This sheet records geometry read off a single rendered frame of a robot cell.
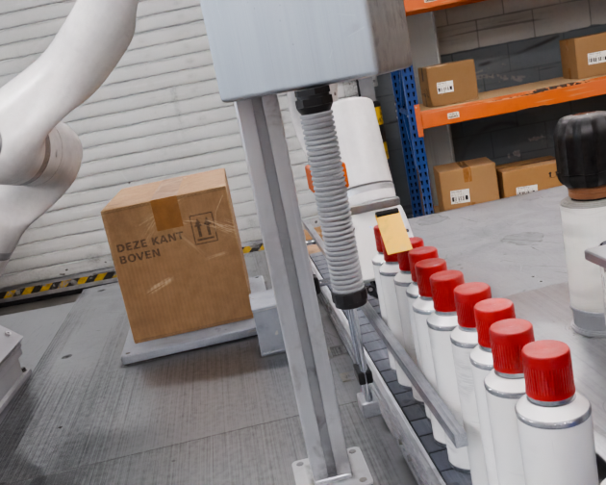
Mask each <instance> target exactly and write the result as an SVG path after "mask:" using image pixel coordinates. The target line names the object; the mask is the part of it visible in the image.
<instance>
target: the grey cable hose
mask: <svg viewBox="0 0 606 485"><path fill-rule="evenodd" d="M329 91H330V87H329V85H326V86H320V87H315V88H309V89H301V90H297V91H295V92H294V94H295V97H296V99H297V101H295V106H296V110H297V111H298V112H299V113H300V114H301V116H300V119H302V121H300V122H301V124H303V126H302V130H304V131H303V135H305V137H304V140H305V145H307V146H306V150H308V152H307V155H308V156H309V157H308V161H309V166H310V167H309V169H310V171H311V175H312V176H313V177H312V181H314V182H313V186H314V191H315V192H314V194H315V196H316V201H317V203H316V205H317V206H318V207H317V210H318V211H319V212H318V215H319V216H320V217H319V220H320V225H321V227H320V228H321V230H322V232H321V233H322V235H323V237H322V238H323V239H324V242H323V243H324V249H325V253H326V259H327V264H328V268H329V273H330V278H331V283H332V288H333V289H332V290H333V291H332V292H331V296H332V300H333V303H335V306H336V308H337V309H340V310H352V309H356V308H359V307H362V306H364V305H365V304H366V303H367V290H366V285H364V283H363V282H364V279H363V275H362V270H361V265H360V260H359V255H358V253H359V252H358V250H357V248H358V247H357V245H356V243H357V242H356V236H355V231H354V226H353V221H352V216H351V211H350V206H348V205H349V204H350V203H349V201H347V200H348V199H349V198H348V196H347V195H348V192H347V191H346V190H347V187H346V186H345V185H346V182H345V181H344V180H345V177H344V176H343V175H344V171H342V170H343V166H341V165H342V161H341V156H339V155H340V154H341V152H340V151H339V149H340V147H339V146H338V144H339V142H338V141H337V139H338V136H336V134H337V131H335V129H336V125H334V123H335V120H333V118H334V116H333V115H332V113H333V110H331V108H332V105H333V97H332V94H329Z"/></svg>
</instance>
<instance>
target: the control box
mask: <svg viewBox="0 0 606 485"><path fill-rule="evenodd" d="M200 4H201V9H202V13H203V17H204V22H205V26H206V31H207V36H208V40H209V44H210V49H211V53H212V58H213V63H214V67H215V76H216V79H217V84H218V89H219V93H220V98H221V100H222V102H225V103H230V102H235V101H241V100H245V99H251V98H257V97H262V96H268V95H272V94H278V93H283V92H289V91H294V90H300V89H309V88H315V87H320V86H326V85H331V84H336V83H341V82H347V81H352V80H358V79H364V78H368V77H374V76H378V75H382V74H386V73H390V72H393V71H396V70H400V69H403V68H407V67H410V66H411V65H412V63H413V59H412V52H411V46H410V40H409V33H408V27H407V20H406V14H405V8H404V1H403V0H200Z"/></svg>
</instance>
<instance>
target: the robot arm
mask: <svg viewBox="0 0 606 485"><path fill-rule="evenodd" d="M138 3H139V0H77V1H76V3H75V5H74V7H73V9H72V11H71V12H70V14H69V16H68V17H67V19H66V20H65V22H64V24H63V26H62V27H61V29H60V31H59V32H58V33H57V34H56V36H55V38H54V39H53V41H52V42H51V43H50V45H49V46H48V48H47V49H46V50H45V51H44V53H43V54H42V55H41V56H40V57H39V58H38V59H37V60H36V61H35V62H33V63H32V64H31V65H30V66H28V67H27V68H26V69H25V70H23V71H22V72H21V73H19V74H18V75H17V76H15V77H14V78H13V79H11V80H10V81H9V82H8V83H7V84H6V85H5V86H3V87H2V88H1V89H0V276H1V275H2V273H3V271H4V269H5V267H6V265H7V263H8V261H9V260H10V258H11V256H12V254H13V251H14V250H15V248H16V246H17V244H18V242H19V240H20V238H21V236H22V234H23V233H24V232H25V230H26V229H27V228H28V227H29V226H30V225H31V224H32V223H33V222H34V221H35V220H37V219H38V218H39V217H40V216H41V215H43V214H44V213H45V212H46V211H47V210H48V209H49V208H51V207H52V206H53V205H54V204H55V203H56V202H57V201H58V200H59V199H60V198H61V197H62V196H63V195H64V194H65V192H66V191H67V190H68V189H69V188H70V186H71V185H72V183H73V182H74V180H75V178H76V177H77V175H78V172H79V170H80V167H81V164H82V160H83V146H82V143H81V141H80V139H79V137H78V135H77V134H76V133H75V132H74V130H73V129H72V128H70V127H69V126H68V125H67V124H65V123H63V122H61V120H62V119H63V118H64V117H65V116H67V115H68V114H69V113H70V112H72V111H73V110H74V109H75V108H77V107H78V106H80V105H81V104H82V103H84V102H85V101H86V100H88V99H89V98H90V97H91V96H92V95H93V94H94V93H95V92H96V91H97V90H98V89H99V88H100V87H101V86H102V85H103V83H104V82H105V81H106V80H107V78H108V77H109V76H110V74H111V73H112V71H113V70H114V68H115V67H116V65H117V64H118V62H119V61H120V59H121V58H122V56H123V55H124V53H125V52H126V50H127V48H128V47H129V45H130V43H131V41H132V39H133V36H134V33H135V30H136V20H137V9H138ZM329 87H330V91H329V94H332V97H333V105H332V108H331V110H333V113H332V115H333V116H334V118H333V120H335V123H334V125H336V129H335V131H337V134H336V136H338V139H337V141H338V142H339V144H338V146H339V147H340V149H339V151H340V152H341V154H340V155H339V156H341V161H343V162H344V163H345V165H346V171H347V177H348V182H349V187H348V188H347V190H346V191H347V192H348V195H347V196H348V198H349V199H348V200H347V201H349V203H350V204H349V205H348V206H353V205H358V204H362V203H367V202H371V201H375V200H380V199H385V198H389V197H394V196H396V195H395V191H394V186H393V183H392V178H391V172H390V168H389V164H388V160H387V156H386V152H385V148H384V144H383V140H382V136H381V132H380V128H379V124H378V120H377V116H376V113H375V109H374V105H373V102H372V100H371V99H369V98H366V97H350V98H345V99H342V100H338V83H336V84H331V85H329ZM295 91H296V90H294V91H289V92H287V95H288V103H289V109H290V117H291V121H292V125H293V128H294V131H295V133H296V136H297V137H298V140H299V142H300V144H301V147H302V149H303V151H304V153H305V156H306V158H307V160H308V157H309V156H308V155H307V152H308V150H306V146H307V145H305V140H304V137H305V135H303V131H304V130H302V126H303V124H301V122H300V121H302V119H300V116H301V114H300V113H299V112H298V111H297V110H296V106H295V101H297V99H296V97H295V94H294V92H295ZM392 208H398V210H399V212H400V215H401V217H402V219H403V222H404V225H405V228H406V231H407V234H408V236H409V238H411V237H413V233H412V230H411V227H410V224H409V222H408V219H407V218H406V215H405V213H404V211H403V209H402V207H401V205H397V206H392V207H389V208H384V209H379V210H375V211H370V212H365V213H361V214H357V215H352V221H353V226H354V231H355V236H356V242H357V243H356V245H357V247H358V248H357V250H358V252H359V253H358V255H359V260H360V265H361V270H362V275H363V279H364V282H363V283H364V284H367V283H370V284H371V286H366V290H367V294H368V295H370V296H372V297H373V298H375V299H376V300H378V301H379V298H378V293H377V288H376V282H375V276H374V270H373V265H372V262H371V260H372V258H373V257H374V256H375V254H376V253H377V252H378V251H377V250H376V242H375V237H374V231H373V227H374V226H375V225H377V221H376V218H375V212H379V211H384V210H388V209H392Z"/></svg>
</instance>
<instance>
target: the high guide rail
mask: <svg viewBox="0 0 606 485"><path fill-rule="evenodd" d="M303 225H304V227H305V229H306V230H307V231H308V233H309V234H310V236H311V237H312V239H316V245H317V246H318V248H319V249H320V251H321V252H322V254H323V255H324V257H325V258H326V253H325V249H324V243H323V240H322V238H321V237H320V236H319V234H318V233H317V232H316V230H315V229H314V227H313V226H312V225H311V223H310V222H309V221H308V220H303ZM360 309H361V310H362V311H363V313H364V314H365V316H366V318H367V319H368V321H369V322H370V324H371V325H372V327H373V328H374V329H375V331H376V332H377V334H378V335H379V337H380V338H381V340H382V341H383V343H384V344H385V345H386V347H387V348H388V350H389V351H390V353H391V355H392V356H393V358H394V359H395V360H396V362H397V363H398V365H399V366H400V368H402V370H403V371H404V373H405V374H406V375H407V377H408V378H409V380H410V381H411V383H412V384H413V386H414V387H415V389H416V390H417V392H418V393H419V395H420V396H421V398H422V399H423V401H424V402H425V404H426V405H427V407H428V408H429V409H430V411H431V412H432V414H433V415H434V417H435V418H436V420H437V421H438V423H439V424H440V425H441V427H442V429H443V430H444V432H445V433H446V435H447V436H448V438H449V439H450V441H451V442H452V443H453V445H454V446H455V448H459V447H467V446H468V442H467V433H466V432H465V430H464V429H463V428H462V426H461V425H460V424H459V422H458V421H457V420H456V418H455V417H454V416H453V414H452V413H451V412H450V410H449V409H448V408H447V406H446V405H445V404H444V402H443V401H442V399H441V398H440V397H439V395H438V394H437V393H436V391H435V390H434V389H433V387H432V386H431V385H430V383H429V382H428V381H427V379H426V378H425V377H424V375H423V374H422V373H421V371H420V370H419V369H418V367H417V366H416V364H415V363H414V362H413V360H412V359H411V358H410V356H409V355H408V354H407V352H406V351H405V349H404V348H403V347H402V345H401V344H400V343H399V341H398V340H397V339H396V338H395V336H394V335H393V333H392V332H391V331H390V329H389V328H388V326H387V325H386V324H385V323H384V322H383V321H382V319H381V318H380V317H379V315H378V314H377V313H376V311H375V310H374V309H373V307H372V306H371V305H370V303H369V302H367V303H366V304H365V305H364V306H362V307H360Z"/></svg>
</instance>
